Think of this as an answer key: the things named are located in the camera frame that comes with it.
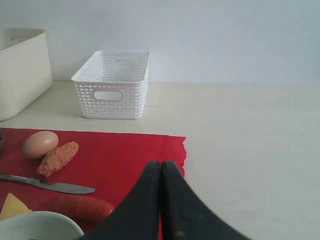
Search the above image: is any steel table knife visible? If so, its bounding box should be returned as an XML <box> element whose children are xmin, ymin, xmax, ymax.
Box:
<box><xmin>0</xmin><ymin>173</ymin><xmax>96</xmax><ymax>195</ymax></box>

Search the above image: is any pale green ceramic bowl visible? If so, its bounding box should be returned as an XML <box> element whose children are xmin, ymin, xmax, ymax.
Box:
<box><xmin>0</xmin><ymin>211</ymin><xmax>84</xmax><ymax>240</ymax></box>

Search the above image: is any steel cup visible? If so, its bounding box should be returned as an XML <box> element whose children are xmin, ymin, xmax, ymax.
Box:
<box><xmin>0</xmin><ymin>129</ymin><xmax>5</xmax><ymax>153</ymax></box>

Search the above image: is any orange breaded nugget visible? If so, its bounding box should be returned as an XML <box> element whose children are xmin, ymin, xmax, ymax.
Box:
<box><xmin>37</xmin><ymin>141</ymin><xmax>79</xmax><ymax>177</ymax></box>

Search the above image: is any red tablecloth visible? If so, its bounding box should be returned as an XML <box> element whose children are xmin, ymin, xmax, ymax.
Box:
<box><xmin>0</xmin><ymin>128</ymin><xmax>187</xmax><ymax>212</ymax></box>

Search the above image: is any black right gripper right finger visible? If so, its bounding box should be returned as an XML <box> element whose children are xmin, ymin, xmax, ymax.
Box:
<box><xmin>159</xmin><ymin>161</ymin><xmax>248</xmax><ymax>240</ymax></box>

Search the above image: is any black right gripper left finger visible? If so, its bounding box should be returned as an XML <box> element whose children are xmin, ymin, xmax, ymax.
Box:
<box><xmin>81</xmin><ymin>161</ymin><xmax>161</xmax><ymax>240</ymax></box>

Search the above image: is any yellow cheese wedge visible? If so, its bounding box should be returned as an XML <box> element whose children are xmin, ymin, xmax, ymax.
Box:
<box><xmin>0</xmin><ymin>192</ymin><xmax>32</xmax><ymax>221</ymax></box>

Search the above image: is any red sausage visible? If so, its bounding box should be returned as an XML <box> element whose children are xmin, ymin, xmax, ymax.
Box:
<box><xmin>49</xmin><ymin>195</ymin><xmax>115</xmax><ymax>224</ymax></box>

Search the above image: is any cream plastic tub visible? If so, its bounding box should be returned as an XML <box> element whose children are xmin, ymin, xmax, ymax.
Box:
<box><xmin>0</xmin><ymin>28</ymin><xmax>53</xmax><ymax>121</ymax></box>

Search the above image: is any brown egg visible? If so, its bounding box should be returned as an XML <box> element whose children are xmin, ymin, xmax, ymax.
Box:
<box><xmin>21</xmin><ymin>131</ymin><xmax>59</xmax><ymax>159</ymax></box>

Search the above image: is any white perforated plastic basket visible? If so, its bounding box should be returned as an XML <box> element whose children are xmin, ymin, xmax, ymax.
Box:
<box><xmin>71</xmin><ymin>50</ymin><xmax>151</xmax><ymax>120</ymax></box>

